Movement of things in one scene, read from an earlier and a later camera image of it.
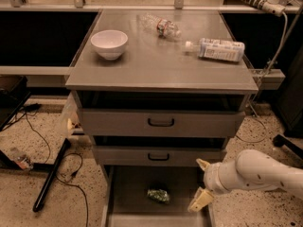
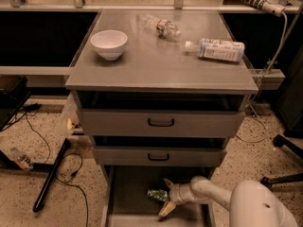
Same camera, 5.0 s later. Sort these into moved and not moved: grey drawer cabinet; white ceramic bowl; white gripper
Moved: white gripper
Not moved: grey drawer cabinet; white ceramic bowl
